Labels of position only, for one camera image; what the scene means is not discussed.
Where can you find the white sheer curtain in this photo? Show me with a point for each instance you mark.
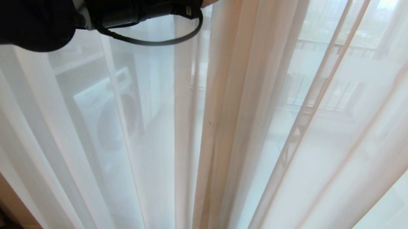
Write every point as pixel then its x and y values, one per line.
pixel 69 153
pixel 336 164

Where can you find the white washing machine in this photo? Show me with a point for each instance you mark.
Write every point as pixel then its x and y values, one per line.
pixel 108 115

